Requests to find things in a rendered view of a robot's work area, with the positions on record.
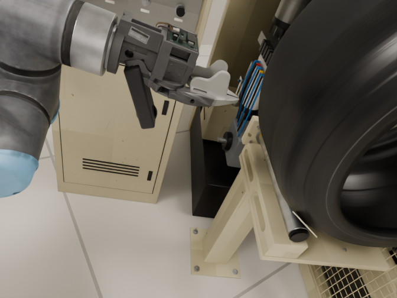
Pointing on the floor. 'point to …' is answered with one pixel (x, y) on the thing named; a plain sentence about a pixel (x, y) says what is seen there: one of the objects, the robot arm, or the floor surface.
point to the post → (228, 224)
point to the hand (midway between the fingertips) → (229, 100)
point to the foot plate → (231, 269)
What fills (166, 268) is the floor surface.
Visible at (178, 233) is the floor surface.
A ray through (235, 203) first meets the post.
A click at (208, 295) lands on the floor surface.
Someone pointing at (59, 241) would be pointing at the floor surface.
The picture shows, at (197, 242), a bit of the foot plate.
